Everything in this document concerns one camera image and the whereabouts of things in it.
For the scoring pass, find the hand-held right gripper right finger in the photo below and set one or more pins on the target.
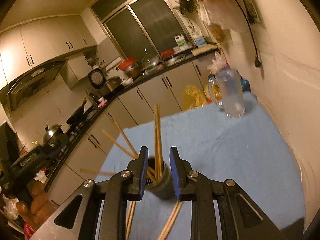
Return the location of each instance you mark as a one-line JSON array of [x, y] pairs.
[[175, 175]]

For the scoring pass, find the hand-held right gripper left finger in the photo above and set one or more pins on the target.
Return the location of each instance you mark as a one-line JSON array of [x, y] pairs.
[[143, 172]]

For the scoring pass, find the black utensil holder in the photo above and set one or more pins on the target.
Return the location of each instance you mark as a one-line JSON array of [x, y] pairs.
[[165, 180]]

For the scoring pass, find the bunch of wooden chopsticks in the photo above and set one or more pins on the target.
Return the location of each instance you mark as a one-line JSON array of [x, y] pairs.
[[157, 135]]

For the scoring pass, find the blue tablecloth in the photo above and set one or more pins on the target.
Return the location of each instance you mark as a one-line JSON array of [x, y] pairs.
[[225, 150]]

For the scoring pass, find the black kitchen countertop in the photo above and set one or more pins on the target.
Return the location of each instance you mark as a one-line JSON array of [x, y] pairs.
[[110, 102]]

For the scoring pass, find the yellow plastic bag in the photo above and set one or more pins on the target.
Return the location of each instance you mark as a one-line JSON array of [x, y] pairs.
[[193, 98]]

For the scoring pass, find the pink cloth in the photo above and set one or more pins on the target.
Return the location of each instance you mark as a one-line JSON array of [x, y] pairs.
[[102, 103]]

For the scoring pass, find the beige base cabinets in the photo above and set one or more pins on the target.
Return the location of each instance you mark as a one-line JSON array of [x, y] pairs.
[[155, 92]]

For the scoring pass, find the gas stove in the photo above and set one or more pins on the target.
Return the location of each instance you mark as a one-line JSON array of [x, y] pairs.
[[75, 130]]

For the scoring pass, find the black frying pan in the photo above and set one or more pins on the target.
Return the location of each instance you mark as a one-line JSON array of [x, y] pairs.
[[76, 116]]

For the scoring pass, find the steel kettle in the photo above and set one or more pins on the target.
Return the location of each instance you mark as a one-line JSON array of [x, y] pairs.
[[93, 98]]

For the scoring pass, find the white bowl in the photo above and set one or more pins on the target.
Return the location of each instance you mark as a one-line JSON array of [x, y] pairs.
[[127, 81]]

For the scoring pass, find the clear plastic pitcher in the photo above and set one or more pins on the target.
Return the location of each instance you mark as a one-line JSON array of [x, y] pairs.
[[230, 92]]

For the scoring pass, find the steel wok with lid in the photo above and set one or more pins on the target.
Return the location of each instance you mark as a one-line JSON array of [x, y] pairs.
[[53, 132]]

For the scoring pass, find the brown cooking pot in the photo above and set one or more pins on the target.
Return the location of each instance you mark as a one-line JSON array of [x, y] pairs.
[[132, 72]]

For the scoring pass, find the rice cooker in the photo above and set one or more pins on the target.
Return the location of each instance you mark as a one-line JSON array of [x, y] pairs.
[[100, 80]]

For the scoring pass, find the red basin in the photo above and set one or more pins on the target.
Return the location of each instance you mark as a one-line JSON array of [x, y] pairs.
[[127, 63]]

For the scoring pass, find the brown wooden stool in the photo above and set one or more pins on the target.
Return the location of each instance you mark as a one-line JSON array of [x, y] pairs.
[[37, 202]]

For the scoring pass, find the yellow-capped oil bottle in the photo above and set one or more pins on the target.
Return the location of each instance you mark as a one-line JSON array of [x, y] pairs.
[[37, 143]]

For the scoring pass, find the glass pot lid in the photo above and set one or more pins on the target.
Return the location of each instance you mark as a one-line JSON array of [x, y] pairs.
[[150, 62]]

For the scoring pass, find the blue plastic bag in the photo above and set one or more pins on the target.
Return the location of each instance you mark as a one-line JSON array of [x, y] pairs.
[[245, 85]]

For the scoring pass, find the sink faucet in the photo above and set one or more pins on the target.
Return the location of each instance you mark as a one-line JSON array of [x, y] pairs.
[[146, 52]]

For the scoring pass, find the white plastic bag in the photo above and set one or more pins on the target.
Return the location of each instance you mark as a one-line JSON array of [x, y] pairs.
[[217, 62]]

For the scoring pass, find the red pot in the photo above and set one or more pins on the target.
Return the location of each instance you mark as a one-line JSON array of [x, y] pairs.
[[167, 53]]

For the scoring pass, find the wooden chopping board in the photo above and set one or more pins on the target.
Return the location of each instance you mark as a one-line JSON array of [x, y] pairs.
[[203, 49]]

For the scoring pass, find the white jug green label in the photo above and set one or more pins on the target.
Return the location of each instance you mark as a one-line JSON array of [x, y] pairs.
[[181, 42]]

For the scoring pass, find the white jug blue label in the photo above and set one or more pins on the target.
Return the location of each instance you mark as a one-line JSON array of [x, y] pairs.
[[200, 40]]

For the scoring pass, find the clear plastic bag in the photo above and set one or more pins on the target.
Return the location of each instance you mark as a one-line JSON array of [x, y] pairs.
[[10, 207]]

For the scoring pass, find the range hood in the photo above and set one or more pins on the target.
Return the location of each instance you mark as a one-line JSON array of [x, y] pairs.
[[32, 82]]

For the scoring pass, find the window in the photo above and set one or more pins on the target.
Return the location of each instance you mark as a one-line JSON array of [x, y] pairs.
[[140, 22]]

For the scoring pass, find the beige upper cabinets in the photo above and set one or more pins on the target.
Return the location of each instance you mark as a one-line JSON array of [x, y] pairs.
[[37, 42]]

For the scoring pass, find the hanging plastic bags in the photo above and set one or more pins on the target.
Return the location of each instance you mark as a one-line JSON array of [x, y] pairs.
[[215, 5]]

